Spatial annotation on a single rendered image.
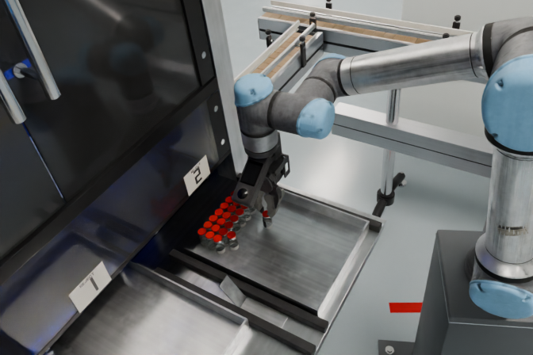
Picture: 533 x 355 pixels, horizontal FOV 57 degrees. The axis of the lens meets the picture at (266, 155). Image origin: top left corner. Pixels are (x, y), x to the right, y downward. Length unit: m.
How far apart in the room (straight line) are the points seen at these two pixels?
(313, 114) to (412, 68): 0.19
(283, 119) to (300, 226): 0.36
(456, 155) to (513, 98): 1.28
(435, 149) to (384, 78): 1.09
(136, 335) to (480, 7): 1.86
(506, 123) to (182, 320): 0.73
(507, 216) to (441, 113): 1.78
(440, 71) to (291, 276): 0.53
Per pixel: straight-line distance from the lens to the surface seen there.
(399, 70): 0.92
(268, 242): 1.17
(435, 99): 2.61
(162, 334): 1.09
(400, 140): 2.03
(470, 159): 1.99
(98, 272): 1.03
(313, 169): 2.62
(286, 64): 1.68
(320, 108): 0.89
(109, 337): 1.12
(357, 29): 1.87
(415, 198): 2.50
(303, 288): 1.09
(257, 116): 0.94
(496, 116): 0.74
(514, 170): 0.82
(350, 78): 0.96
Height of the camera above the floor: 1.79
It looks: 41 degrees down
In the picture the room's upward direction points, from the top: 8 degrees counter-clockwise
